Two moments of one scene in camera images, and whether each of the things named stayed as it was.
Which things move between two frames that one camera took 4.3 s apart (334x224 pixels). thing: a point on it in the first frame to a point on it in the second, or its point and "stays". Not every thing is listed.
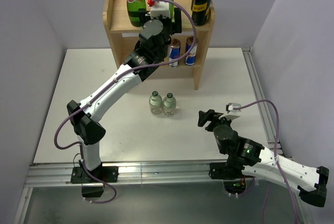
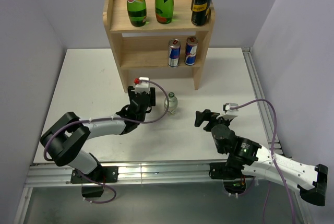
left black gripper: [177, 21] to [152, 96]
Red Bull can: [174, 51] stays
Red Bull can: [190, 59] stays
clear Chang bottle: [169, 105] stays
